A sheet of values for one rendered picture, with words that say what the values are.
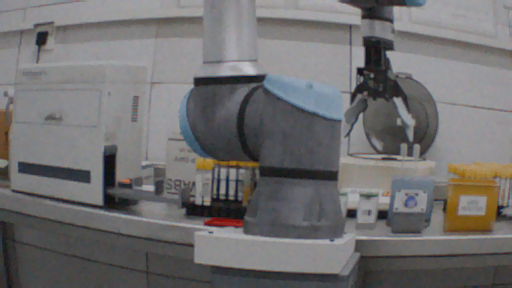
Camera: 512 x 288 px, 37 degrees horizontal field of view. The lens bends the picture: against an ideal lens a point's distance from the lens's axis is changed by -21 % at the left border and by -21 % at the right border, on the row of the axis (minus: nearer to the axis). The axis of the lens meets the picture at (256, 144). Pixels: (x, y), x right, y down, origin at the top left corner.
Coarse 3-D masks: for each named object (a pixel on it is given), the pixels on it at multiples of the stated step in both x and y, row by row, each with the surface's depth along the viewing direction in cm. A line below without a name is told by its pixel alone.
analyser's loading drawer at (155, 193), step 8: (136, 184) 176; (160, 184) 177; (104, 192) 176; (112, 192) 175; (120, 192) 175; (128, 192) 175; (136, 192) 175; (144, 192) 174; (152, 192) 174; (160, 192) 177; (184, 192) 174; (152, 200) 174; (160, 200) 173; (168, 200) 173; (176, 200) 172; (184, 200) 175; (184, 208) 175
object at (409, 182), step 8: (392, 176) 175; (400, 176) 175; (408, 176) 175; (416, 176) 176; (432, 176) 176; (392, 184) 175; (400, 184) 175; (408, 184) 174; (416, 184) 173; (424, 184) 173; (432, 184) 172; (392, 192) 175; (432, 192) 172; (392, 200) 175; (432, 200) 174; (392, 208) 175; (424, 224) 172
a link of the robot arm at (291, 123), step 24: (264, 96) 135; (288, 96) 131; (312, 96) 130; (336, 96) 133; (240, 120) 136; (264, 120) 133; (288, 120) 130; (312, 120) 130; (336, 120) 132; (240, 144) 137; (264, 144) 133; (288, 144) 130; (312, 144) 130; (336, 144) 133; (312, 168) 130; (336, 168) 133
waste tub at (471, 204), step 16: (448, 192) 163; (464, 192) 162; (480, 192) 161; (496, 192) 160; (448, 208) 163; (464, 208) 162; (480, 208) 161; (448, 224) 163; (464, 224) 162; (480, 224) 161
